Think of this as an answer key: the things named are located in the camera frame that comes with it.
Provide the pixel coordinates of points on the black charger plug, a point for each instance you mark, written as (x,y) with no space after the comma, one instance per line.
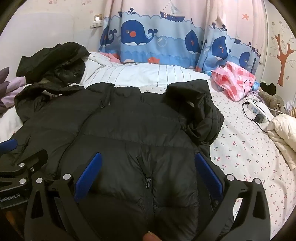
(259,118)

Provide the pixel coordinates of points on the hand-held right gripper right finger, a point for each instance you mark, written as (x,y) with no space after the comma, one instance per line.
(208,177)

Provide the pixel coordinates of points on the large black puffer jacket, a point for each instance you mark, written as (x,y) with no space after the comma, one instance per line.
(129,139)

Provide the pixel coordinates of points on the crumpled black jacket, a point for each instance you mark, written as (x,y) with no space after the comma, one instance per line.
(57,60)

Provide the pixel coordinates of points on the cherry print bed sheet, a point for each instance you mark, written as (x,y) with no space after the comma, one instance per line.
(242,150)

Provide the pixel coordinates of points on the wall night light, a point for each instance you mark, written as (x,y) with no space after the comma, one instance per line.
(98,18)

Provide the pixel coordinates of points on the blue whale print curtain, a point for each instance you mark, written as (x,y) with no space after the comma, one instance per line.
(143,30)

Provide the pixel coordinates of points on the tan plush toy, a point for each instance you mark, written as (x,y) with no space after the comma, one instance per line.
(272,100)

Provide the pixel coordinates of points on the person's right hand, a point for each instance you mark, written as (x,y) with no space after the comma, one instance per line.
(151,237)

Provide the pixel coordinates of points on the brown tree wall sticker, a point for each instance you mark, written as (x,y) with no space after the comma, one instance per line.
(283,60)

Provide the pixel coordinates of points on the cream puffer jacket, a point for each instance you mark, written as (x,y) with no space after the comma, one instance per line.
(282,134)

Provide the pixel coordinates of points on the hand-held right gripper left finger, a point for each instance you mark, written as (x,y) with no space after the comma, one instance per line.
(89,177)

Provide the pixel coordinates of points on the purple patterned cloth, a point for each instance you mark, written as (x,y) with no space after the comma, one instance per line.
(11,90)

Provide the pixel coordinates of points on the small black cloth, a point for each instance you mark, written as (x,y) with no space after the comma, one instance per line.
(268,88)

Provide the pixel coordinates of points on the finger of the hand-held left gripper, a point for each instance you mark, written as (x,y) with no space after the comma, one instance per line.
(34,160)
(8,144)

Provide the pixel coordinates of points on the pink checkered cloth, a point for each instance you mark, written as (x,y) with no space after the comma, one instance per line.
(229,78)

